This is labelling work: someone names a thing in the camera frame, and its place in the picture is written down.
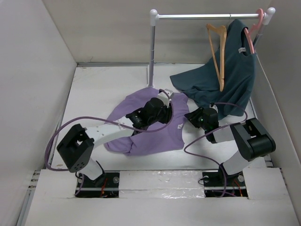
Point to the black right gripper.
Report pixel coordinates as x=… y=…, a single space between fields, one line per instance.
x=193 y=115

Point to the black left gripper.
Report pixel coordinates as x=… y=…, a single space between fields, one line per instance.
x=167 y=114

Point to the purple t shirt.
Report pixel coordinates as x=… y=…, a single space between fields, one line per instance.
x=167 y=139

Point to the wooden clothes hanger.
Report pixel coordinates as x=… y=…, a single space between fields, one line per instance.
x=220 y=71

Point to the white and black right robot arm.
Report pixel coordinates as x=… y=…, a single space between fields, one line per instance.
x=251 y=138

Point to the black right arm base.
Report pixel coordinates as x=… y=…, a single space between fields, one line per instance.
x=214 y=186

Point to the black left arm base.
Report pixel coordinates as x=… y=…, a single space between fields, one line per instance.
x=108 y=187

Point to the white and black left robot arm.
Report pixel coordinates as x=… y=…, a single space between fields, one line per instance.
x=78 y=143

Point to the dark teal t shirt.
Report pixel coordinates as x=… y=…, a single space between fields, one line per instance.
x=202 y=85

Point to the white and silver clothes rack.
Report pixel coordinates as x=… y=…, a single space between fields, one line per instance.
x=253 y=35

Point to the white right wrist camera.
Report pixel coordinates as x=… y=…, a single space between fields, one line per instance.
x=213 y=106

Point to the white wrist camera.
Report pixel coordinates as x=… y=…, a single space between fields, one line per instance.
x=213 y=106
x=165 y=95

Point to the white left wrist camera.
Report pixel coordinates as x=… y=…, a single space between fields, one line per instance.
x=165 y=95

